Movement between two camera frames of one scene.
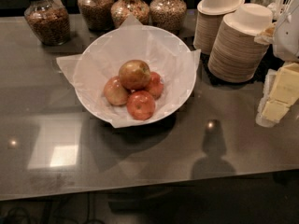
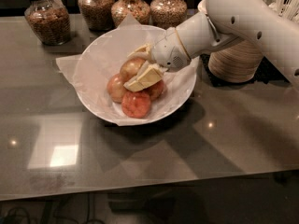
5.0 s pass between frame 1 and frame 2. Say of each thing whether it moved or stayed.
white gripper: moved
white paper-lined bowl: stayed
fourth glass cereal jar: stayed
